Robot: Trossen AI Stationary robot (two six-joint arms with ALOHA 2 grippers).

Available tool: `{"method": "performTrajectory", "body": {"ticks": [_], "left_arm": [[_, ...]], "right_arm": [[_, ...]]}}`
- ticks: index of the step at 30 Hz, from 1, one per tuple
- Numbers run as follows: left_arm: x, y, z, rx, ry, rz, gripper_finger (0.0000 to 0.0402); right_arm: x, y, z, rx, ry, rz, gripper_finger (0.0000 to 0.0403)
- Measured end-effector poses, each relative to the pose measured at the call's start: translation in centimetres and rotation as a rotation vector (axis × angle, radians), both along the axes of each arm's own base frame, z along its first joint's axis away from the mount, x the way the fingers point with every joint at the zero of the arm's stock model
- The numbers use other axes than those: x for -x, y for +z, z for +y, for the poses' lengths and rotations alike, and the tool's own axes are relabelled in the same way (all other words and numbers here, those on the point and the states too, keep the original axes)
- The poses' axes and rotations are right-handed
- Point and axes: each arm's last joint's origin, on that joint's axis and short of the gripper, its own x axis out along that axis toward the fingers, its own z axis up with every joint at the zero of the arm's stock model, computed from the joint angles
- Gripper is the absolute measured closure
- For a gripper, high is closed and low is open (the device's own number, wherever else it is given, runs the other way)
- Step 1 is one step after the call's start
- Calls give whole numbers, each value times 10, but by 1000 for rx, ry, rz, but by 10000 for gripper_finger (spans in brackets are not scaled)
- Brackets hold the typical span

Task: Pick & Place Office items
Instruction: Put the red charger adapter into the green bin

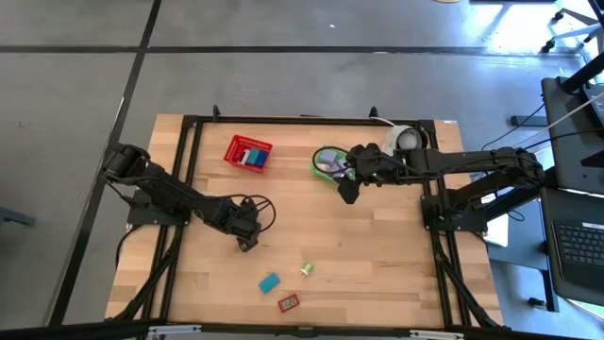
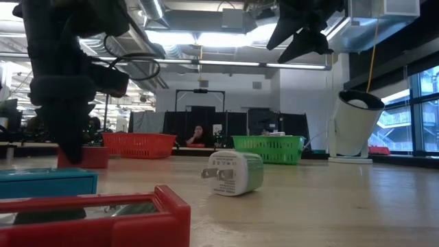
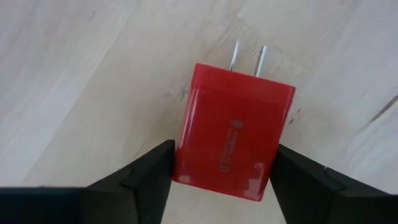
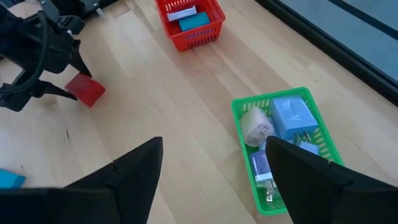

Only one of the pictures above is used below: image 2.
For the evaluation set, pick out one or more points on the distant red basket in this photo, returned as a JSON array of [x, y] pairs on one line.
[[379, 151]]

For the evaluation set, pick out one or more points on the green plastic basket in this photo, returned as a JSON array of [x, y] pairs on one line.
[[267, 149]]

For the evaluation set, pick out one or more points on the window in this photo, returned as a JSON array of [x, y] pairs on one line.
[[425, 120]]

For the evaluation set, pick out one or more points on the person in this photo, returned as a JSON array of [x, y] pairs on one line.
[[199, 135], [94, 125]]

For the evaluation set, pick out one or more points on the teal rectangular box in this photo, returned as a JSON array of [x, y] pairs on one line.
[[44, 185]]

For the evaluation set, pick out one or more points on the red plastic basket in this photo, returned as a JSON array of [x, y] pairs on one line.
[[144, 145]]

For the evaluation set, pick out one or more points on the distant red item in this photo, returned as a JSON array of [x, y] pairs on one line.
[[196, 145]]

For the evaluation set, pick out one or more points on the grey cover sheet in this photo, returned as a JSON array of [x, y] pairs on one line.
[[147, 121]]

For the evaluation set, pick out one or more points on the red wall charger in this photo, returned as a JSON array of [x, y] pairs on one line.
[[96, 158]]

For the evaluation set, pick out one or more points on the white spot lamp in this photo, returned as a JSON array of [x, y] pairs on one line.
[[350, 127]]

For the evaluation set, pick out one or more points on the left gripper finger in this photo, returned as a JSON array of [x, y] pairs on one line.
[[83, 115], [65, 130]]

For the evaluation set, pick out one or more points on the black frame rig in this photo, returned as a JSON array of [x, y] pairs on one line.
[[200, 91], [106, 113]]

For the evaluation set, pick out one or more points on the red digital timer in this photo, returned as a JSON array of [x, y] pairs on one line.
[[147, 230]]

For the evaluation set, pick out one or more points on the black monitor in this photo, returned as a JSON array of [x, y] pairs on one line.
[[10, 113]]

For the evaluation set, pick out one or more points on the green and white charger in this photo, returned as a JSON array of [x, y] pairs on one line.
[[233, 175]]

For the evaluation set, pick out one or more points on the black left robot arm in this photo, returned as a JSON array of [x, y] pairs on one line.
[[51, 17]]

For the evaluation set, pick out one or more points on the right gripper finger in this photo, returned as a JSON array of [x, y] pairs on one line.
[[308, 44], [288, 31]]

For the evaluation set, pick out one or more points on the grey wall box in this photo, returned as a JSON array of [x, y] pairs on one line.
[[257, 85], [204, 83]]

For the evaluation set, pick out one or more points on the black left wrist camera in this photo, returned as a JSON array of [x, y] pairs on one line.
[[109, 80]]

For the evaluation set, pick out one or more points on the white card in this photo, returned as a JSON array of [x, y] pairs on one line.
[[217, 129]]

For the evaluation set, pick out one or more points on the black partition screen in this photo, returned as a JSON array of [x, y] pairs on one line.
[[236, 120]]

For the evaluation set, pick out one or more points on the long ceiling light bar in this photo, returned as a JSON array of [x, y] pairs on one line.
[[226, 63]]

